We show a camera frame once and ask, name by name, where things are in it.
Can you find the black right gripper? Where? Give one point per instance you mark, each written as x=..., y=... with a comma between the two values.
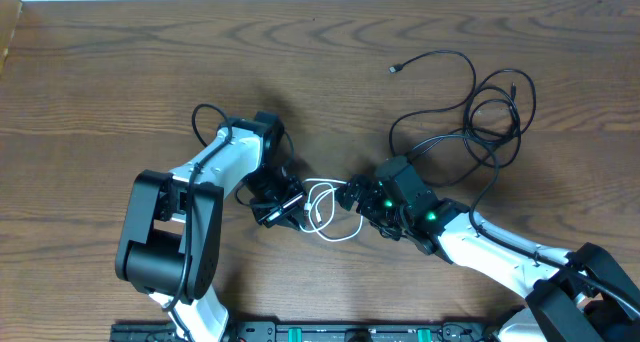
x=364, y=197

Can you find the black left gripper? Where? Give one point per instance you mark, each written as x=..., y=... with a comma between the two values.
x=288, y=202

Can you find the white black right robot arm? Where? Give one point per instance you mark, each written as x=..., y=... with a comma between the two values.
x=582, y=295

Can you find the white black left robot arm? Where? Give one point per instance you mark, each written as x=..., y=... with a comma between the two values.
x=170, y=240

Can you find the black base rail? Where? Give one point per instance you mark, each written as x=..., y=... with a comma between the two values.
x=264, y=331

